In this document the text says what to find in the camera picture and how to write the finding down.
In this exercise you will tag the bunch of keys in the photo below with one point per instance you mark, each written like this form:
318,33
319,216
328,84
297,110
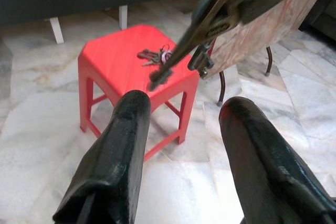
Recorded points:
151,55

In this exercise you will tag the marble-pattern table with red edge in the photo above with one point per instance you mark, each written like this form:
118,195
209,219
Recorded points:
262,27

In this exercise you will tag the dark metal table leg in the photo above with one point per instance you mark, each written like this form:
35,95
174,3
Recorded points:
222,87
268,61

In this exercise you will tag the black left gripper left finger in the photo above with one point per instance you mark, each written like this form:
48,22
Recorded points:
113,161

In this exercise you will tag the white console leg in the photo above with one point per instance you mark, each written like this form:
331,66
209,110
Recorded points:
57,31
123,16

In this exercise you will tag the red plastic stool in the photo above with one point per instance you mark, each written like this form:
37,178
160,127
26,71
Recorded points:
120,58

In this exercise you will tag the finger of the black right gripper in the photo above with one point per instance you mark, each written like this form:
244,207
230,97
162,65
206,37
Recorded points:
218,24
189,37

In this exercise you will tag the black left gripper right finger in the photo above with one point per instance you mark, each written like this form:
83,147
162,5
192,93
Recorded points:
267,161

